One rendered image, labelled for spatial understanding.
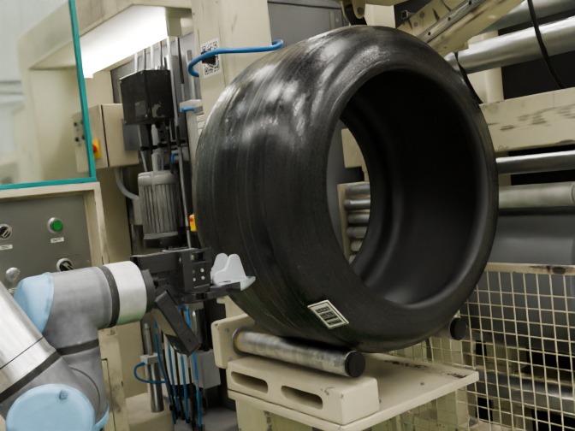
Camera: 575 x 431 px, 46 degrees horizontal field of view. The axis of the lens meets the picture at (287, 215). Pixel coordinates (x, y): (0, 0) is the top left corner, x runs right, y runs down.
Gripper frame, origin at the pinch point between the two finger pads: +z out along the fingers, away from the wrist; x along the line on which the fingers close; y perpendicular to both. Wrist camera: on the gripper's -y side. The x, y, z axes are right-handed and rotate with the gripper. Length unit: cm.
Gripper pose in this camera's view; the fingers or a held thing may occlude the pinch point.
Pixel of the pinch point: (248, 283)
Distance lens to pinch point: 114.1
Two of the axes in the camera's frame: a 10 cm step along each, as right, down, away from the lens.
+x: -6.1, 0.2, 7.9
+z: 7.9, -1.0, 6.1
